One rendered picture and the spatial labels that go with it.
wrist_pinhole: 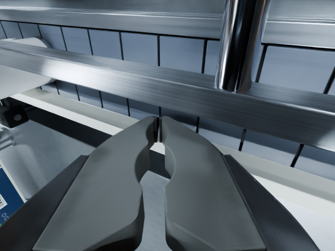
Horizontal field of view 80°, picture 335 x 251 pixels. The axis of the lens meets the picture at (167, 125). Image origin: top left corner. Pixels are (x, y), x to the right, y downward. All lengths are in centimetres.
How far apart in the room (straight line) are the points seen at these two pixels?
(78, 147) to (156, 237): 18
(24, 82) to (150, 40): 14
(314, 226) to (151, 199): 19
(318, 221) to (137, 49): 26
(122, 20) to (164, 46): 4
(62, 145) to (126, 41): 23
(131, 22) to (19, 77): 13
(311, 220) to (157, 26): 25
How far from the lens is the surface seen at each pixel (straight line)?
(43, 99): 26
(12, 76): 25
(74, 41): 24
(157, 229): 34
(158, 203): 29
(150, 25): 17
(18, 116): 37
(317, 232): 30
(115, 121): 19
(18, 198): 60
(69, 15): 24
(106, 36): 20
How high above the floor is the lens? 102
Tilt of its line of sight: 47 degrees down
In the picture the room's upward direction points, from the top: 133 degrees counter-clockwise
